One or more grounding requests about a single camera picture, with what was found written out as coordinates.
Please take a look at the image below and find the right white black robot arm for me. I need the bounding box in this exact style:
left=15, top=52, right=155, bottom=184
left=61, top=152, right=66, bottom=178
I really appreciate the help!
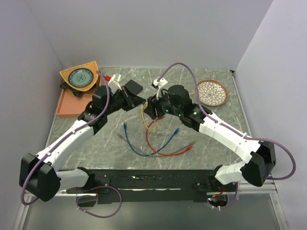
left=144, top=85, right=276, bottom=191

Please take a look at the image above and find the yellow ethernet cable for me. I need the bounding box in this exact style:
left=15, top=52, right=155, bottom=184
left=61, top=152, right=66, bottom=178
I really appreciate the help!
left=140, top=103, right=158, bottom=134

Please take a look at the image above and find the orange woven basket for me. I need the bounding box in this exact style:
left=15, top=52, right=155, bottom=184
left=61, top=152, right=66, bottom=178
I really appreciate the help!
left=59, top=61, right=98, bottom=92

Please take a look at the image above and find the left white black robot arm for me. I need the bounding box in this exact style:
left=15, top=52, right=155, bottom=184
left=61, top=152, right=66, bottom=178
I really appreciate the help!
left=19, top=85, right=146, bottom=205

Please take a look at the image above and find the blue ethernet cable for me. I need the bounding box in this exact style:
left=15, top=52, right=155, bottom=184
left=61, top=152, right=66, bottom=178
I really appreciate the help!
left=123, top=122, right=180, bottom=157

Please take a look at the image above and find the black network switch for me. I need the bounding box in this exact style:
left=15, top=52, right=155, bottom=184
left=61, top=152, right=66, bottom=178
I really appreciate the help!
left=125, top=80, right=143, bottom=95

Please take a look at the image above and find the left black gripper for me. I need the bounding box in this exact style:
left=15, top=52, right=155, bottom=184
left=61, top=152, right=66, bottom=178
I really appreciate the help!
left=104, top=85, right=146, bottom=115

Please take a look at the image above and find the grey ethernet cable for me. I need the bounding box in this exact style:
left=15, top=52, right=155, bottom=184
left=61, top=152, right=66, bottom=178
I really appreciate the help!
left=117, top=134, right=197, bottom=156

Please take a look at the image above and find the aluminium rail frame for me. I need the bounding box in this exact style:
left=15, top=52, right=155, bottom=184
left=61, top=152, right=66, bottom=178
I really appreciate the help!
left=230, top=70, right=289, bottom=230

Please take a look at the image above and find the dark bowl under basket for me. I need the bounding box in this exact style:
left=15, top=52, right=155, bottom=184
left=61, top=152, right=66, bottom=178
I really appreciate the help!
left=60, top=80, right=82, bottom=97

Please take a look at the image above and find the floral patterned ceramic plate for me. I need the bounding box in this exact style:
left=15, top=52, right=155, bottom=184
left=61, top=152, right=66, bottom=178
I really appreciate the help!
left=195, top=80, right=228, bottom=106

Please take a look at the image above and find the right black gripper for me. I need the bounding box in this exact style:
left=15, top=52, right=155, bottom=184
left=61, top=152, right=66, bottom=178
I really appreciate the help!
left=143, top=88, right=182, bottom=120

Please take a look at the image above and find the blue green ceramic plate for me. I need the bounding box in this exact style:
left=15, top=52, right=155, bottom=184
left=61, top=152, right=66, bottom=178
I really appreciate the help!
left=68, top=68, right=94, bottom=88

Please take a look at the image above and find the red ethernet cable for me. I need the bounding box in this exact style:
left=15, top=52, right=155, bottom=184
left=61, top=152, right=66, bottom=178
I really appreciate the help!
left=145, top=118, right=193, bottom=157

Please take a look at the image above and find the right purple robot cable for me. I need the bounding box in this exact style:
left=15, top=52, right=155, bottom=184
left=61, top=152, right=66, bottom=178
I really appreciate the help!
left=159, top=62, right=296, bottom=210

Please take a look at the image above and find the pink plastic tray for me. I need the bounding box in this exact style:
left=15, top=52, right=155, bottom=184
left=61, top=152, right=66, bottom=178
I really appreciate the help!
left=56, top=75, right=103, bottom=118

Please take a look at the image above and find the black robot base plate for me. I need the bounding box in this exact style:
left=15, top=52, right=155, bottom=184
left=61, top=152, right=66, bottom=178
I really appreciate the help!
left=66, top=169, right=236, bottom=204

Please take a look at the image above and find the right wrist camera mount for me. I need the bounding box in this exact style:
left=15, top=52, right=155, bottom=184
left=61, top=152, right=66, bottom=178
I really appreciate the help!
left=152, top=78, right=168, bottom=99

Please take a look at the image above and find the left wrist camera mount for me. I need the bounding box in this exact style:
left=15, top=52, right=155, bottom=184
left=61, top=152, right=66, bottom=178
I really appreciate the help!
left=105, top=72, right=121, bottom=92

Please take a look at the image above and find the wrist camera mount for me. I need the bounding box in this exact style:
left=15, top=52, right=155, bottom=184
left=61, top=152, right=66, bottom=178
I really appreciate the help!
left=152, top=78, right=168, bottom=99
left=105, top=72, right=121, bottom=92

